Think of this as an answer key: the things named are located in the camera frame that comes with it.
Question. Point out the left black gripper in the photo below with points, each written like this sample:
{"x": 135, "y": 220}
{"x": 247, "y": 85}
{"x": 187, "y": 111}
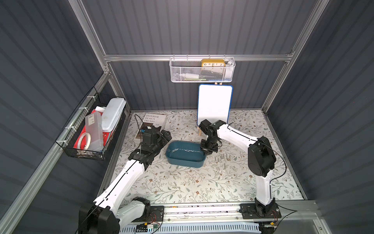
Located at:
{"x": 163, "y": 136}

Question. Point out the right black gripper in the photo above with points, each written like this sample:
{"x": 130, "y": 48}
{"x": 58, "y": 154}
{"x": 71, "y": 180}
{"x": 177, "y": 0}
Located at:
{"x": 209, "y": 145}

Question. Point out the teal plastic storage tray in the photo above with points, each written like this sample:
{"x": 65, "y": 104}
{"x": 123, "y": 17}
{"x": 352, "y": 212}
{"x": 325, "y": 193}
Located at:
{"x": 184, "y": 153}

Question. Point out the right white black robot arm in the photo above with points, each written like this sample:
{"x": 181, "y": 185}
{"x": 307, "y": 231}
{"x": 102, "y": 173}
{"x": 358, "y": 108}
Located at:
{"x": 261, "y": 159}

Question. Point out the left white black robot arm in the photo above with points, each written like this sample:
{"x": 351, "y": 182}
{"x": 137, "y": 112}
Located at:
{"x": 105, "y": 215}

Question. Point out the interior design trends book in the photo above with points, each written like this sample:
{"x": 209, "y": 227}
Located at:
{"x": 149, "y": 120}

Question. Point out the floral patterned table mat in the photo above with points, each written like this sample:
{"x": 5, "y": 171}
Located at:
{"x": 224, "y": 176}

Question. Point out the white plastic case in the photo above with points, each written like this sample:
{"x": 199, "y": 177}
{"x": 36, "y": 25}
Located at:
{"x": 112, "y": 113}

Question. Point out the white marker pen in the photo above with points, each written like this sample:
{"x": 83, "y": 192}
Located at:
{"x": 192, "y": 77}

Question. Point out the translucent plastic container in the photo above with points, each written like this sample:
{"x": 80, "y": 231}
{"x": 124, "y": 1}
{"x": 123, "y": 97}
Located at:
{"x": 93, "y": 126}

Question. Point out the white tape roll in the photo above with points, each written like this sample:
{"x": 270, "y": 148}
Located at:
{"x": 84, "y": 141}

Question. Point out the yellow clock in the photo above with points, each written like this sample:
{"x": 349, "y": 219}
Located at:
{"x": 210, "y": 62}

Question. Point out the small green circuit board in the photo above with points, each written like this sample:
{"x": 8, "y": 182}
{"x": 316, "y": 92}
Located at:
{"x": 147, "y": 227}

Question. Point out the white board with blue frame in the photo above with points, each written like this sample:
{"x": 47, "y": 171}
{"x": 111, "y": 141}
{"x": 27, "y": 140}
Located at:
{"x": 214, "y": 102}

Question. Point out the white wire mesh basket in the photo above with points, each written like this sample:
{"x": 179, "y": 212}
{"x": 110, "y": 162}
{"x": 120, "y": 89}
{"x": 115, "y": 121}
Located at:
{"x": 180, "y": 65}

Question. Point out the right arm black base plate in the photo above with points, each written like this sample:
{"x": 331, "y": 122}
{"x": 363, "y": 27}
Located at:
{"x": 258, "y": 210}

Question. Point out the black wire wall basket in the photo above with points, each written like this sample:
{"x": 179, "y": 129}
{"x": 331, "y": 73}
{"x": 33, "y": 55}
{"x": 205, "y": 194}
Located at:
{"x": 73, "y": 130}

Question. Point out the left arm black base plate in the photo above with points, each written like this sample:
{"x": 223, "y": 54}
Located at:
{"x": 152, "y": 213}

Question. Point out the aluminium front rail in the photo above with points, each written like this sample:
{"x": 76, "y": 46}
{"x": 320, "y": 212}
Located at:
{"x": 229, "y": 211}

